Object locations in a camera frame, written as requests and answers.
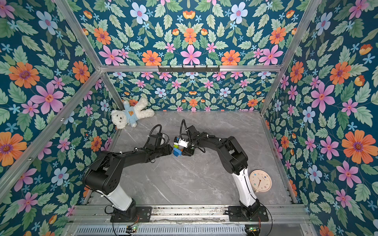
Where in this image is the light blue long lego brick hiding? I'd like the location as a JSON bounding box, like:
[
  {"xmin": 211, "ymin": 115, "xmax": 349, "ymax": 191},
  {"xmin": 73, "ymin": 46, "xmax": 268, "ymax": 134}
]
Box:
[{"xmin": 173, "ymin": 148, "xmax": 182, "ymax": 155}]

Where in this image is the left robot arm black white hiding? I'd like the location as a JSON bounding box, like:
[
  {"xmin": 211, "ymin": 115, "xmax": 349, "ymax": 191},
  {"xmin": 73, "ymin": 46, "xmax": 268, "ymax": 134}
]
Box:
[{"xmin": 83, "ymin": 124, "xmax": 173, "ymax": 212}]

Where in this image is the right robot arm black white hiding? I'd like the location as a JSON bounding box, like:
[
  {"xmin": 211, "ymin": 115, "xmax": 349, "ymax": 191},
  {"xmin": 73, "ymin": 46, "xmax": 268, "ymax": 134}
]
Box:
[{"xmin": 174, "ymin": 119, "xmax": 261, "ymax": 220}]

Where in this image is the white teddy bear blue shirt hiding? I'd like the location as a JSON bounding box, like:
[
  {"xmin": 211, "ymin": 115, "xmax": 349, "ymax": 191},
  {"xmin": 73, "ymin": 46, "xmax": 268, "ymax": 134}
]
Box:
[{"xmin": 111, "ymin": 97, "xmax": 155, "ymax": 129}]

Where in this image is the beige round clock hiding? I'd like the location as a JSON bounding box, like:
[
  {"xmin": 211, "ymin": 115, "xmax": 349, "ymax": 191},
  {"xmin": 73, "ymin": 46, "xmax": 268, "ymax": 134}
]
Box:
[{"xmin": 250, "ymin": 170, "xmax": 272, "ymax": 192}]

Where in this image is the white ventilation grille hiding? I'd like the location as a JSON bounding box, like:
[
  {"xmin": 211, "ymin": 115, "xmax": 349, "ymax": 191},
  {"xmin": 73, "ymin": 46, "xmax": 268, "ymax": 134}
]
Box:
[{"xmin": 74, "ymin": 224, "xmax": 247, "ymax": 236}]

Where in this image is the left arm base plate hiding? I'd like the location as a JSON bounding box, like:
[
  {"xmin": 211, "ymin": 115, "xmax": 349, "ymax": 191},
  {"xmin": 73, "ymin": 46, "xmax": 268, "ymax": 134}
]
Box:
[{"xmin": 110, "ymin": 206, "xmax": 152, "ymax": 223}]

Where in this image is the black hook rail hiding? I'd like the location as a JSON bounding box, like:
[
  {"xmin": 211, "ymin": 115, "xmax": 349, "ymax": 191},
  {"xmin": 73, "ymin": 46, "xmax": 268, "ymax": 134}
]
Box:
[{"xmin": 157, "ymin": 65, "xmax": 221, "ymax": 73}]

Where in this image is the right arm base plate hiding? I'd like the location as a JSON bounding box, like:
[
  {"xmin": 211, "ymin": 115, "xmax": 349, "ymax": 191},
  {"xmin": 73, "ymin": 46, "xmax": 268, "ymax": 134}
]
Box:
[{"xmin": 224, "ymin": 206, "xmax": 270, "ymax": 222}]

